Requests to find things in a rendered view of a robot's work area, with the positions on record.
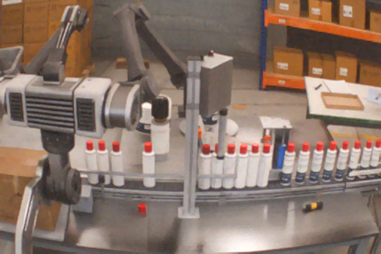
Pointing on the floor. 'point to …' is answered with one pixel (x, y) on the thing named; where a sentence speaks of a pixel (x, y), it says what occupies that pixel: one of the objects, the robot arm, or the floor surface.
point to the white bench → (314, 106)
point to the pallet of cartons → (48, 16)
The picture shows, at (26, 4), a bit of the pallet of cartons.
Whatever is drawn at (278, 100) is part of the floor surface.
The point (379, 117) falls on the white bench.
